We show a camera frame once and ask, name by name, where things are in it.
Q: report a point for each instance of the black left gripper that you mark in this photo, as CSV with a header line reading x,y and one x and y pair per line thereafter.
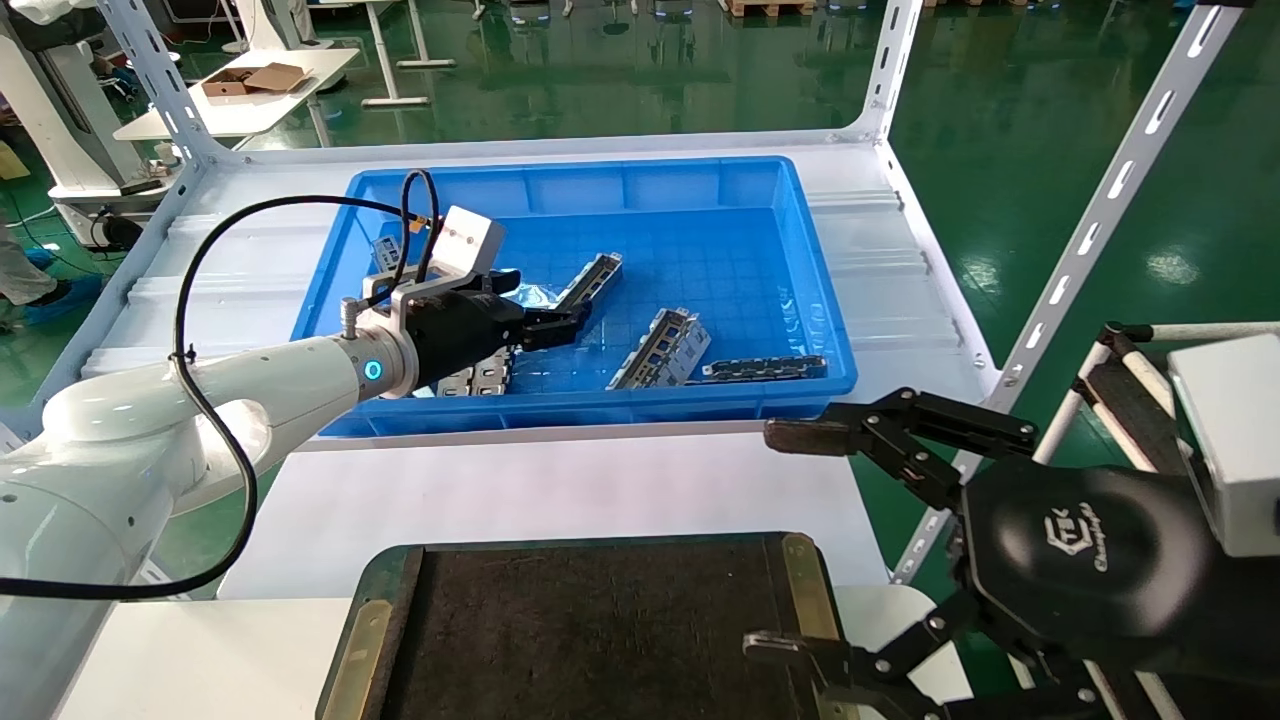
x,y
460,335

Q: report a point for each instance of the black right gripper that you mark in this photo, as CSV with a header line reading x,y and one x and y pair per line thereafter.
x,y
1080,560

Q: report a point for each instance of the long silver metal bracket part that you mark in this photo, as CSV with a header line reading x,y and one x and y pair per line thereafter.
x,y
598,275

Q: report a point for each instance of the silver multi-port metal cage part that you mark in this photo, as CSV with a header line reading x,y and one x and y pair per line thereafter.
x,y
458,383
493,375

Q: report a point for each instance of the wide silver metal cage part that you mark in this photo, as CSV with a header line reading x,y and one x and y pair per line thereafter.
x,y
660,350

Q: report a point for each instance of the slotted grey metal part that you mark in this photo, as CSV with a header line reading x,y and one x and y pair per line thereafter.
x,y
386,252

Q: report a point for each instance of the dark slim metal strip part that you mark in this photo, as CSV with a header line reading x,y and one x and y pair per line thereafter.
x,y
765,369

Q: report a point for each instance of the black container tray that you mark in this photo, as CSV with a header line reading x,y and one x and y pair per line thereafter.
x,y
600,630

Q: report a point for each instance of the clear plastic bag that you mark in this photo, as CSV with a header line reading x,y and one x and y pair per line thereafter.
x,y
537,295

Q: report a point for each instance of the blue plastic bin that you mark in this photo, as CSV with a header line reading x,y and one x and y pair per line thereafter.
x,y
680,250

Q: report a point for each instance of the white tube cart black pads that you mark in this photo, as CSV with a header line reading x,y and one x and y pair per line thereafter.
x,y
1125,400

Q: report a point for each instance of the white metal shelf rack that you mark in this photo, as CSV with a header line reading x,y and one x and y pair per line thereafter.
x,y
200,280

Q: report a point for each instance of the white background table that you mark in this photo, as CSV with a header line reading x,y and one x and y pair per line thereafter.
x,y
250,110

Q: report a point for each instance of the brown cardboard box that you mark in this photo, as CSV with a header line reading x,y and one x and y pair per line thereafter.
x,y
260,78

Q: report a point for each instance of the wooden pallet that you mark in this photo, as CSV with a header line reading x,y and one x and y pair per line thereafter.
x,y
770,8

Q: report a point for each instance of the person in work clothes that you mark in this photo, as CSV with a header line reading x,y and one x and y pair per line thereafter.
x,y
30,280

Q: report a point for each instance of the white background machine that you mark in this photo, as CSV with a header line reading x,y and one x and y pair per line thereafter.
x,y
60,120

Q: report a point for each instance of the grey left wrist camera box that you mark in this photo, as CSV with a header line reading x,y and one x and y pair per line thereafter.
x,y
465,245

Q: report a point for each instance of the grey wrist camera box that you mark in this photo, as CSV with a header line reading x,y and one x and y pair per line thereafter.
x,y
465,245
1235,440

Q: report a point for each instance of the white desk leg frame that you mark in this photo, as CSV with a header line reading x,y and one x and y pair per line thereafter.
x,y
390,60

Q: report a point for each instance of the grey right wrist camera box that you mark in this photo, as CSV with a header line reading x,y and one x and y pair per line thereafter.
x,y
1235,440

